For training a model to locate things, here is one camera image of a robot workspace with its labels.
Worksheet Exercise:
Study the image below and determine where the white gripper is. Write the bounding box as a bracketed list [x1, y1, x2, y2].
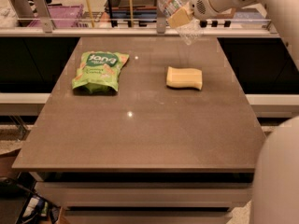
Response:
[167, 0, 249, 28]

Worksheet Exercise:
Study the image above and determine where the clear plastic water bottle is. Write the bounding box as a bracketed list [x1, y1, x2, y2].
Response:
[157, 0, 203, 45]

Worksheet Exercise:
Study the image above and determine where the green and yellow sponge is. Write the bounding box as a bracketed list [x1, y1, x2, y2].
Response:
[166, 67, 203, 90]

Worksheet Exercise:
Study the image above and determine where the cardboard box with label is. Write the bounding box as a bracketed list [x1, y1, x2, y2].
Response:
[216, 7, 236, 19]

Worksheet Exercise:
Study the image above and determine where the yellow pole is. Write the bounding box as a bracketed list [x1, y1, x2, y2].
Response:
[85, 0, 95, 28]

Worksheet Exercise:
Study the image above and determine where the green snack bag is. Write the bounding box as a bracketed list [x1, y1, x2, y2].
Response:
[72, 51, 129, 93]

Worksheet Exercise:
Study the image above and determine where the purple plastic crate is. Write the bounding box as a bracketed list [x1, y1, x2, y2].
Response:
[27, 4, 85, 29]

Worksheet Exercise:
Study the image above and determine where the upper grey drawer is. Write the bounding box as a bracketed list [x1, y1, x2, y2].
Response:
[36, 182, 252, 208]

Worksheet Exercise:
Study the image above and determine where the grey drawer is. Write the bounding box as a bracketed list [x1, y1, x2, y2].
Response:
[36, 182, 252, 208]
[64, 208, 232, 224]

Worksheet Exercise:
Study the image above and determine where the lower grey drawer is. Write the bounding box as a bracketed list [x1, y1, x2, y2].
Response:
[64, 208, 232, 224]

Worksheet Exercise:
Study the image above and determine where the box of clutter on floor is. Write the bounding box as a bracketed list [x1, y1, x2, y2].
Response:
[16, 195, 60, 224]

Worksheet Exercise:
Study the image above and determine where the middle metal railing post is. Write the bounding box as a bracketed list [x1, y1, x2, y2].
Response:
[156, 8, 166, 34]

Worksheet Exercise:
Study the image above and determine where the metal railing post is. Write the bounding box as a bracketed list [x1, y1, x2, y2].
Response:
[156, 8, 166, 34]
[33, 0, 54, 33]

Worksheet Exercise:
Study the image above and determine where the left metal railing post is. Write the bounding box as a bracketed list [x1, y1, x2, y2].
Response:
[33, 0, 54, 33]

